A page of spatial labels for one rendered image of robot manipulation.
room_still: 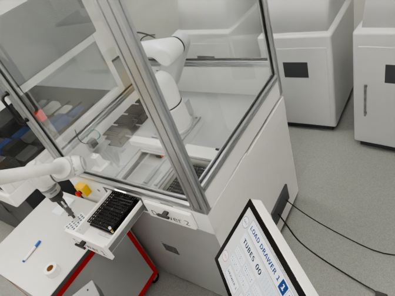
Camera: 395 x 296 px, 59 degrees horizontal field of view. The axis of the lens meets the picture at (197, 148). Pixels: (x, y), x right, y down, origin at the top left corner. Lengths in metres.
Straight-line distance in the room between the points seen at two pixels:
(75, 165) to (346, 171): 2.01
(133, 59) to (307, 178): 2.06
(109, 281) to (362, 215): 1.70
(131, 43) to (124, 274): 1.56
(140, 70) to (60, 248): 1.26
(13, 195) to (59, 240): 0.50
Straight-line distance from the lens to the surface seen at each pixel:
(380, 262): 2.47
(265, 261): 1.13
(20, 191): 2.50
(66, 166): 1.77
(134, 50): 1.09
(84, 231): 1.96
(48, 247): 2.17
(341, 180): 2.87
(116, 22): 1.08
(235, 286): 1.27
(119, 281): 2.28
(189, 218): 1.62
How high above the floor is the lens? 2.11
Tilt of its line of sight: 38 degrees down
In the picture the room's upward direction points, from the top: 21 degrees counter-clockwise
